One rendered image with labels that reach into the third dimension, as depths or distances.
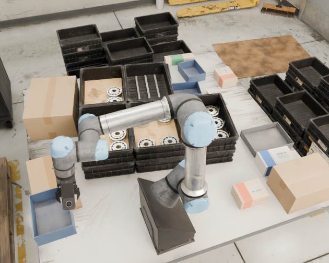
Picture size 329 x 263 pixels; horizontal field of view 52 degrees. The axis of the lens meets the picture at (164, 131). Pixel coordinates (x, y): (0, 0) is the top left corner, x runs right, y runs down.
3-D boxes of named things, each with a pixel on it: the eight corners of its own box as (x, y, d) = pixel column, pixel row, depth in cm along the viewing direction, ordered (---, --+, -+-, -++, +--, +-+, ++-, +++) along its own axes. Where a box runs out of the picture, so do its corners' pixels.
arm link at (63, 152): (75, 149, 112) (48, 152, 109) (77, 170, 119) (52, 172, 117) (74, 132, 117) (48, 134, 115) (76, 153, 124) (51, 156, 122)
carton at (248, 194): (256, 185, 194) (258, 178, 189) (266, 203, 186) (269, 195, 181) (230, 192, 191) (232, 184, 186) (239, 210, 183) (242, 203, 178)
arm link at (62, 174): (75, 169, 119) (51, 173, 117) (77, 177, 123) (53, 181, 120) (73, 154, 124) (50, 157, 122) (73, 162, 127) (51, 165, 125)
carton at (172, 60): (165, 66, 274) (165, 60, 270) (164, 62, 279) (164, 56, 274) (194, 62, 278) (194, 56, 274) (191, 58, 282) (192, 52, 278)
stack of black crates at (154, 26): (168, 47, 395) (169, 11, 362) (177, 61, 375) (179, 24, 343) (136, 54, 385) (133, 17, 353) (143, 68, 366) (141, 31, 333)
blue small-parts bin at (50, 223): (77, 233, 133) (73, 225, 128) (38, 246, 130) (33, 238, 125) (68, 193, 146) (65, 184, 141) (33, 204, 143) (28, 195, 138)
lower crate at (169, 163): (185, 168, 202) (186, 156, 194) (136, 175, 199) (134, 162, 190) (174, 122, 230) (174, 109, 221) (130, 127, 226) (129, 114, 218)
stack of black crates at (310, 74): (329, 108, 323) (343, 80, 299) (303, 115, 316) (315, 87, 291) (304, 83, 349) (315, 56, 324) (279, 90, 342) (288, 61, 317)
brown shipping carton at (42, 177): (33, 178, 197) (25, 161, 185) (71, 166, 203) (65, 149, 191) (42, 221, 178) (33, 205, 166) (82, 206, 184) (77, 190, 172)
